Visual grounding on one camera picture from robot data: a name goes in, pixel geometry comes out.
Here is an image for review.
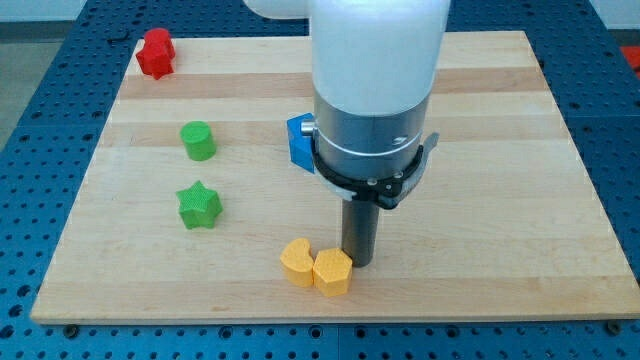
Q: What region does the dark grey cylindrical pointer rod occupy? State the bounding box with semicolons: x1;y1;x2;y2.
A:
341;200;379;268

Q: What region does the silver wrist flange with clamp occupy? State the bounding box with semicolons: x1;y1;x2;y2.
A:
310;94;439;210

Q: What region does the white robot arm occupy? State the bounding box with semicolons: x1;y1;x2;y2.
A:
244;0;450;267

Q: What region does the green star block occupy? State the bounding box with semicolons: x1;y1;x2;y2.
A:
176;181;223;230

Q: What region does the red star block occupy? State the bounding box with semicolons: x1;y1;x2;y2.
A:
135;28;176;80

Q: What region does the yellow hexagon block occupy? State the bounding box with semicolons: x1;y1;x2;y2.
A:
313;248;352;297

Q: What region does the yellow heart block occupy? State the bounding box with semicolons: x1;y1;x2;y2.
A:
280;238;314;288

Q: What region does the blue cube block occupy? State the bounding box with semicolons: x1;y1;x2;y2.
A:
286;113;314;173

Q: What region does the light wooden board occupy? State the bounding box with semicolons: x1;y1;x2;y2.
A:
31;31;639;325

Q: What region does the green cylinder block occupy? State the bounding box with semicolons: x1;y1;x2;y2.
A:
180;121;217;161

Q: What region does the red object at right edge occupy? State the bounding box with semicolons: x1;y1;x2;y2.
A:
620;45;640;77

